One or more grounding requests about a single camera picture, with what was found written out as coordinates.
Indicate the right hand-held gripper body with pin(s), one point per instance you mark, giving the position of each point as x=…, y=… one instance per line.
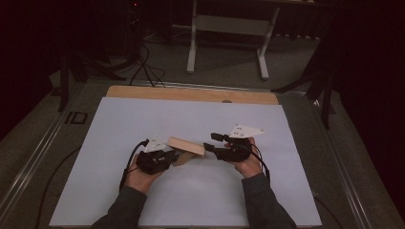
x=234, y=152

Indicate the white metal desk frame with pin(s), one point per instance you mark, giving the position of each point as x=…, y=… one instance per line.
x=229, y=24

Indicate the dark curtain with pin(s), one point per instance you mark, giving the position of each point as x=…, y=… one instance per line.
x=372, y=79
x=25, y=47

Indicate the person's right hand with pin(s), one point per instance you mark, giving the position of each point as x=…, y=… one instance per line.
x=250, y=167

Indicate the black tripod stand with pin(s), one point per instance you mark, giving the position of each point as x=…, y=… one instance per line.
x=324, y=86
x=79, y=68

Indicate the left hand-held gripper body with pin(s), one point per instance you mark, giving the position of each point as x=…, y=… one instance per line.
x=153, y=160

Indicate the metal floor rail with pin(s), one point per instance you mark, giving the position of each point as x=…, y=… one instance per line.
x=35, y=152
x=344, y=168
x=203, y=86

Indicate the white table mat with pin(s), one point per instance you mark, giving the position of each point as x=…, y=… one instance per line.
x=191, y=197

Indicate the person's left hand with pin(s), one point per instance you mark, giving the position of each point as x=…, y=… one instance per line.
x=140, y=181

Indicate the small wooden block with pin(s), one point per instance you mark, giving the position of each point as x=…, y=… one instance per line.
x=187, y=147

